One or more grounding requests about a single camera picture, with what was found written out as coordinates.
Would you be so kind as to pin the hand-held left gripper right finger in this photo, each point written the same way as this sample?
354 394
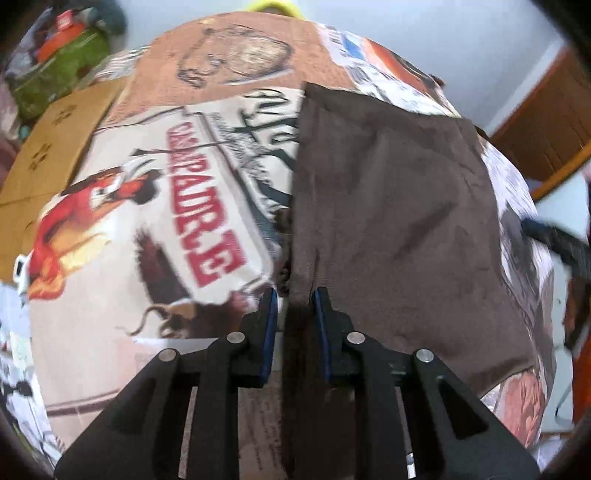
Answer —
321 337

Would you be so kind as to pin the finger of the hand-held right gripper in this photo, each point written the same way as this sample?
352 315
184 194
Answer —
577 309
554 237

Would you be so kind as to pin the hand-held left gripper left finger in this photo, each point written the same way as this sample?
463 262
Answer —
270 337

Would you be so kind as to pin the brown shirt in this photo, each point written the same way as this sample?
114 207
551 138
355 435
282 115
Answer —
392 207

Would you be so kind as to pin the printed bedspread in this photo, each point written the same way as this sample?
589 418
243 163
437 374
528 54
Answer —
152 138

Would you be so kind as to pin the wooden lap desk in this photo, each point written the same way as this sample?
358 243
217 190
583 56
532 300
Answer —
51 147

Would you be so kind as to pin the yellow foam tube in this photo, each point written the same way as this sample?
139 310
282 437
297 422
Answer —
274 5

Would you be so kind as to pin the orange box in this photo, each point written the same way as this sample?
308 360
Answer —
57 41

